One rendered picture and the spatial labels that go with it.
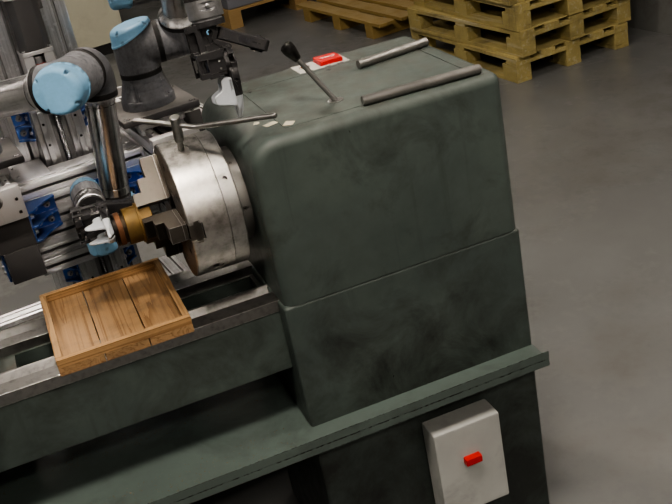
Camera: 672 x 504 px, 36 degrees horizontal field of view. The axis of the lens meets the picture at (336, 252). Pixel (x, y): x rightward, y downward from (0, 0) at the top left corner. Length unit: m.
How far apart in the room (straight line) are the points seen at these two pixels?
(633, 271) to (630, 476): 1.19
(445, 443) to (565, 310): 1.37
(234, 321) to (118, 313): 0.28
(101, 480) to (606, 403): 1.60
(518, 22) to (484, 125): 3.82
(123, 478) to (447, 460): 0.78
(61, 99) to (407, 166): 0.80
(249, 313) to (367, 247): 0.31
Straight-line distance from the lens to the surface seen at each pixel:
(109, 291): 2.54
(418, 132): 2.26
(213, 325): 2.31
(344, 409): 2.47
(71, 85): 2.43
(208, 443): 2.50
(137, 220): 2.32
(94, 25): 8.96
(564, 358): 3.55
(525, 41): 6.18
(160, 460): 2.50
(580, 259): 4.14
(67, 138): 3.01
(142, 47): 2.86
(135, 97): 2.90
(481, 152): 2.35
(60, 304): 2.56
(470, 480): 2.64
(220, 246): 2.26
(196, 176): 2.23
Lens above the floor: 1.95
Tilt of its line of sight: 26 degrees down
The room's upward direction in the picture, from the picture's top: 11 degrees counter-clockwise
